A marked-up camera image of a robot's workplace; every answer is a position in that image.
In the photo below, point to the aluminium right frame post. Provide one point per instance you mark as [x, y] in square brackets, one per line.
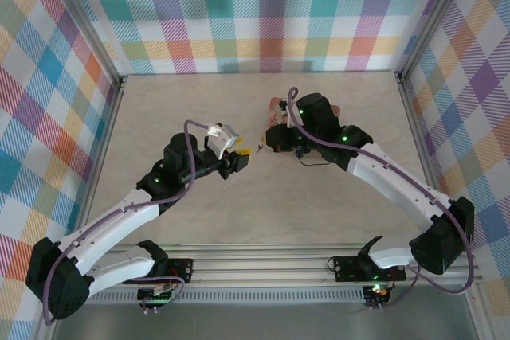
[432, 21]

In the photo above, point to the small metal key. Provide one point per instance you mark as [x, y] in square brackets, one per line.
[260, 149]

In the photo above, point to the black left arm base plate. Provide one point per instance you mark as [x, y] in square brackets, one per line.
[181, 270]

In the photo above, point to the aluminium front frame rail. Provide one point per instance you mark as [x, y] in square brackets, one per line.
[259, 268]

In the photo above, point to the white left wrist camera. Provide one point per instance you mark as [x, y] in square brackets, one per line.
[225, 137]

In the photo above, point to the aluminium frame post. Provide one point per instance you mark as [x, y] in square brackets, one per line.
[432, 21]
[85, 21]

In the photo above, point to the controller circuit board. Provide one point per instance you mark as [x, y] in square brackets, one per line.
[376, 294]
[156, 296]

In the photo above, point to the grey metal shelf sheet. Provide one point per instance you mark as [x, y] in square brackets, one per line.
[259, 322]

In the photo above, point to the right controller circuit board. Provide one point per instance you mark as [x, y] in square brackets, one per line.
[376, 294]

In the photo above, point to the aluminium left side rail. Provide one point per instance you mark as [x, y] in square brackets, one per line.
[107, 137]

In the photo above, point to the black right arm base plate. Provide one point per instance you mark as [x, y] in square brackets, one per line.
[348, 269]

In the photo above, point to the left controller circuit board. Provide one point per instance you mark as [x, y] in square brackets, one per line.
[156, 296]

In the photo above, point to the aluminium left frame post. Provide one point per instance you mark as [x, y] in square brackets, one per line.
[85, 21]

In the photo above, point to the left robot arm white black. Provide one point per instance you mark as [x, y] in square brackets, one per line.
[119, 220]

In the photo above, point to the aluminium right side rail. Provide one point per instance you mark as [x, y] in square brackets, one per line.
[416, 133]

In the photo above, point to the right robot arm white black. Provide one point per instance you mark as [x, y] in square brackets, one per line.
[398, 184]

